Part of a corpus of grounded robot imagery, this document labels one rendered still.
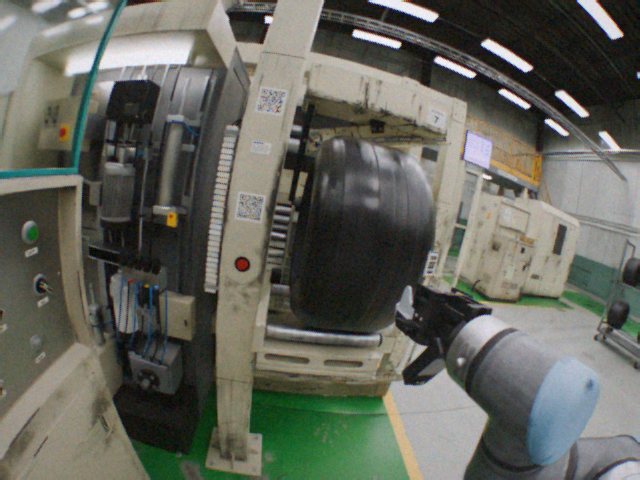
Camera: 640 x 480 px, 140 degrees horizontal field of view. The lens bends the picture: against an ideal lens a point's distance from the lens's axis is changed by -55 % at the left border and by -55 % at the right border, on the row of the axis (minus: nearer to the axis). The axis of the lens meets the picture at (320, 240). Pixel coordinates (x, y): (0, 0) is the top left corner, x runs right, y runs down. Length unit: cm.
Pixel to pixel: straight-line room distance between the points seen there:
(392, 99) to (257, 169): 62
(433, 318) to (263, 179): 52
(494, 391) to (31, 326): 67
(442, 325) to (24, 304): 67
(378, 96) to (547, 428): 104
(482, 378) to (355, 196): 40
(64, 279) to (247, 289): 49
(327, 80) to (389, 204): 62
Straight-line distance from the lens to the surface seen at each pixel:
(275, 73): 75
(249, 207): 70
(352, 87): 104
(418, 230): 57
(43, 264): 58
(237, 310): 80
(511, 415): 25
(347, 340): 77
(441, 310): 37
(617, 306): 580
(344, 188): 53
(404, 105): 109
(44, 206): 56
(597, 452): 37
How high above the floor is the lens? 131
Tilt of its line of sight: 11 degrees down
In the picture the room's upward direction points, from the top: 11 degrees clockwise
